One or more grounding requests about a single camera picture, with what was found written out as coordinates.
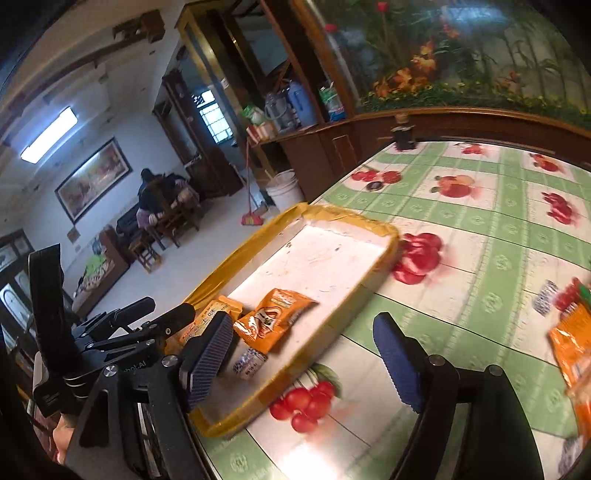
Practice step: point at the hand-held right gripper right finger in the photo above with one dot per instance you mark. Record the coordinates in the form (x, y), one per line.
(397, 364)

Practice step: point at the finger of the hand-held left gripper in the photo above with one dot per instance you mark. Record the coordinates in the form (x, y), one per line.
(138, 307)
(178, 316)

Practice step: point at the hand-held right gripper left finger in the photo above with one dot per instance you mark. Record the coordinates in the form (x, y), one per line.
(207, 360)

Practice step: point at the yellow snack packet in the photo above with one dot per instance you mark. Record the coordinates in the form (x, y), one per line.
(217, 307)

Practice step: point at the small white blue packet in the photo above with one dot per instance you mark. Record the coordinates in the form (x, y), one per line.
(547, 297)
(249, 364)

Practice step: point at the orange snack packet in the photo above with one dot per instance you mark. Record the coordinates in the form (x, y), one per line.
(572, 350)
(272, 323)

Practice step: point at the white tray with yellow tape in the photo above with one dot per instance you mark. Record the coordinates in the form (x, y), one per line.
(323, 258)

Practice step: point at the red snack packet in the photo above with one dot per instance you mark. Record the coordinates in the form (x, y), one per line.
(571, 295)

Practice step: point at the silver snack packet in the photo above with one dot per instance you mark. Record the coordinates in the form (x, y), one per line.
(571, 457)

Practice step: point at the person's left hand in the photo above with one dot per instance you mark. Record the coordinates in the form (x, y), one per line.
(60, 438)

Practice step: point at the wooden sofa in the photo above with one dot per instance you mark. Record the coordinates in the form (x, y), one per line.
(108, 272)

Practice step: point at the dark glass cabinet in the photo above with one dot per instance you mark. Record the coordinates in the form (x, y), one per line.
(14, 277)

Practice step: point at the wooden stool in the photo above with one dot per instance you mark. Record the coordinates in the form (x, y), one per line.
(145, 254)

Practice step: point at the green patterned cloth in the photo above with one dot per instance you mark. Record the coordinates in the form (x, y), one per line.
(97, 270)

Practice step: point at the wooden chair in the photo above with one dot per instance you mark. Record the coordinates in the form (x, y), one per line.
(173, 217)

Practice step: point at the red broom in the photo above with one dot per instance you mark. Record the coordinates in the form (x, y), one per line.
(251, 218)

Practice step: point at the fruit print tablecloth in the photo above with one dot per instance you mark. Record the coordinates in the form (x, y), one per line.
(485, 258)

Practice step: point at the white plastic bucket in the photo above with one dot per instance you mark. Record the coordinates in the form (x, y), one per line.
(284, 189)

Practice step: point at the ceiling tube light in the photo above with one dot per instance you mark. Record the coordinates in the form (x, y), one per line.
(48, 134)

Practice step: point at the small dark round lid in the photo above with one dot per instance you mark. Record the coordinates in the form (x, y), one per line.
(374, 186)

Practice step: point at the barred window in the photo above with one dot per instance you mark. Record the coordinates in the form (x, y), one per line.
(216, 120)

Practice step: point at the red white box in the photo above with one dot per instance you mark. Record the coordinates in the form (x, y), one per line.
(261, 131)

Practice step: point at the green white packet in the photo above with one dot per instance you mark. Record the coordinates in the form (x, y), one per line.
(254, 115)

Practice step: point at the small dark wooden box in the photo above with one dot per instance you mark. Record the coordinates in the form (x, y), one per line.
(404, 134)

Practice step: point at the blue thermos jug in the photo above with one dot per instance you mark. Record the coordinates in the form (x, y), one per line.
(299, 104)

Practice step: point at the flower mural glass panel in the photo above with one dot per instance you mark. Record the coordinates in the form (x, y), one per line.
(461, 55)

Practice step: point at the framed wall painting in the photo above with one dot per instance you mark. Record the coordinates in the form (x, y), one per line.
(92, 180)

